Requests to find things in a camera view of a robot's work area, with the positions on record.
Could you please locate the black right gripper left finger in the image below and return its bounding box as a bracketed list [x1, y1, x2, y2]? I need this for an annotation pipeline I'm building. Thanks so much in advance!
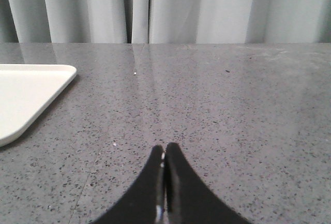
[94, 145, 164, 223]

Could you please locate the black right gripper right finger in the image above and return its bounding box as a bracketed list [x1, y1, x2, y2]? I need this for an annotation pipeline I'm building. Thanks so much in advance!
[165, 143, 249, 223]

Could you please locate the cream rectangular plastic tray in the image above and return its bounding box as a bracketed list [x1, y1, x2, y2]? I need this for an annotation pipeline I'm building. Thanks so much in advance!
[1, 64, 77, 146]

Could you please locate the grey curtain left panel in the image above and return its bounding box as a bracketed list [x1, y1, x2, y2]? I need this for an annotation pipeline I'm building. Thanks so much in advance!
[1, 0, 149, 43]

